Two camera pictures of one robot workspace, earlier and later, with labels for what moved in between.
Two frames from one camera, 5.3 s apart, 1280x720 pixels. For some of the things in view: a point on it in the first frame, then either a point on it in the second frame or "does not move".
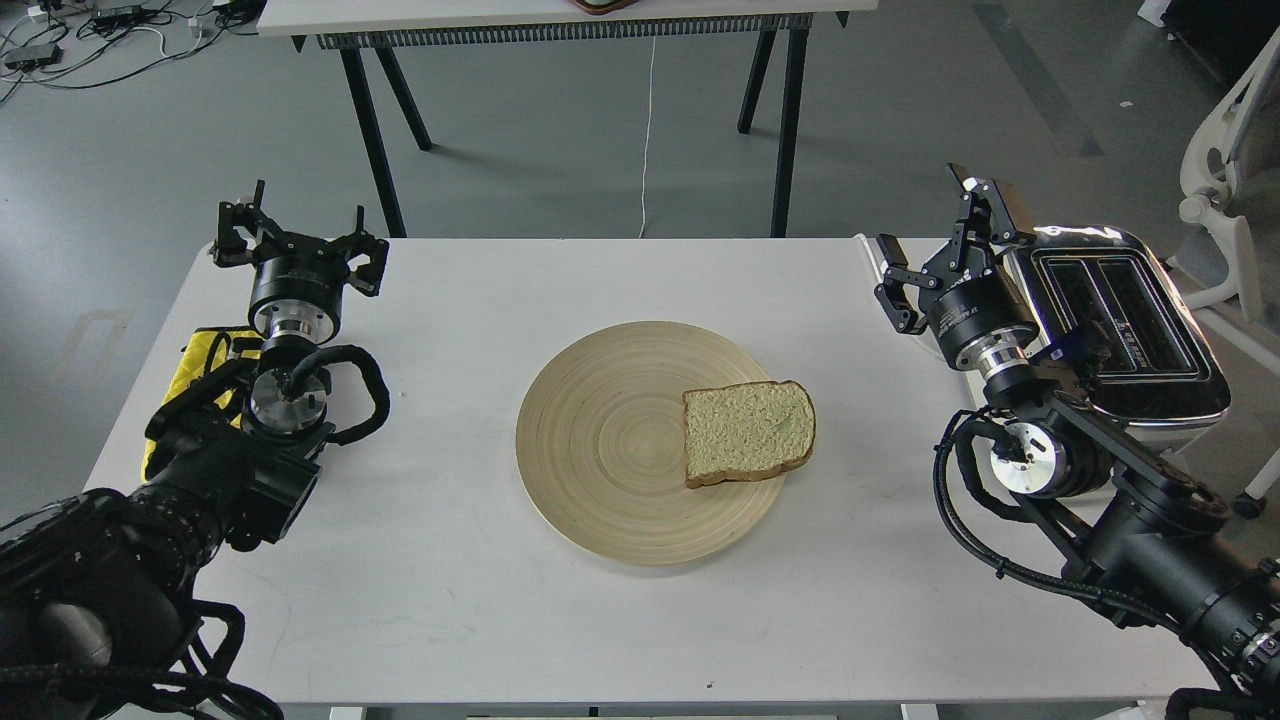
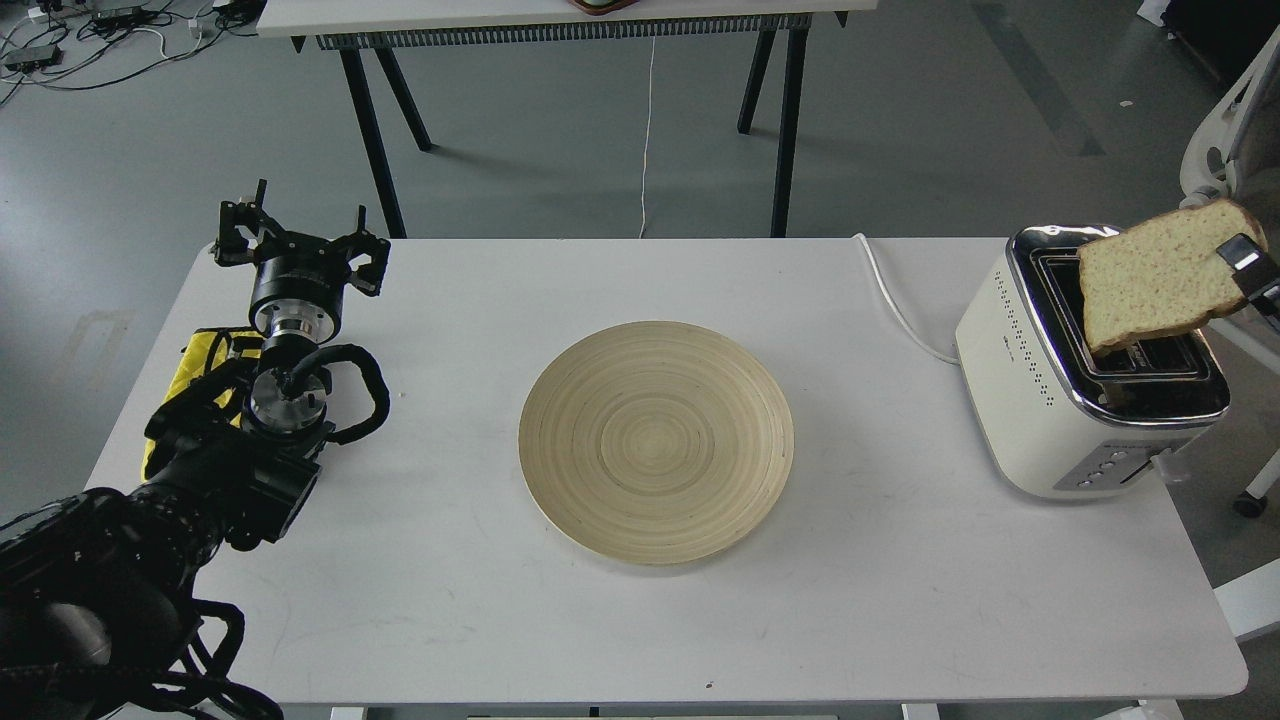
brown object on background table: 603,7 does not move
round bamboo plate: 601,448 does not move
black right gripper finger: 895,292 → 1251,268
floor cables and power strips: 79,43 does not move
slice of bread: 746,430 → 1163,276
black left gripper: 297,287 does not move
